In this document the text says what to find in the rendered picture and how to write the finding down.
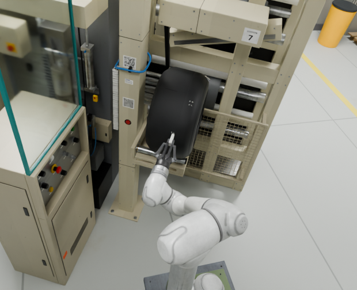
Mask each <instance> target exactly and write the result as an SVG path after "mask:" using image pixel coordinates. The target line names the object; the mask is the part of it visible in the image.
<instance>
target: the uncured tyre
mask: <svg viewBox="0 0 357 290"><path fill-rule="evenodd" d="M208 86H209V81H208V79H207V78H206V77H205V75H203V74H202V73H199V72H195V71H191V70H186V69H183V68H179V67H171V68H169V69H167V70H165V71H164V72H163V73H162V75H161V76H160V78H159V81H158V83H157V86H156V88H155V91H154V94H153V98H152V101H151V105H150V109H149V114H148V118H147V124H146V143H147V145H148V147H149V148H150V149H151V150H152V151H154V152H157V151H158V149H159V148H160V146H161V145H162V144H163V143H166V142H167V141H168V139H170V137H171V134H170V131H175V132H176V133H175V136H174V139H173V140H174V146H176V158H178V159H183V158H185V157H187V156H189V155H190V153H191V151H192V149H193V147H194V144H195V141H196V137H197V135H198V131H199V127H200V123H201V120H202V116H203V112H204V107H205V104H206V99H207V95H208ZM168 89H171V90H168ZM173 90H175V91H173ZM189 100H192V101H194V103H193V107H190V106H188V102H189Z"/></svg>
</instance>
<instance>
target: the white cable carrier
mask: <svg viewBox="0 0 357 290"><path fill-rule="evenodd" d="M112 71H113V74H112V75H113V77H112V80H113V129H116V130H118V129H119V69H116V68H113V69H112Z"/></svg>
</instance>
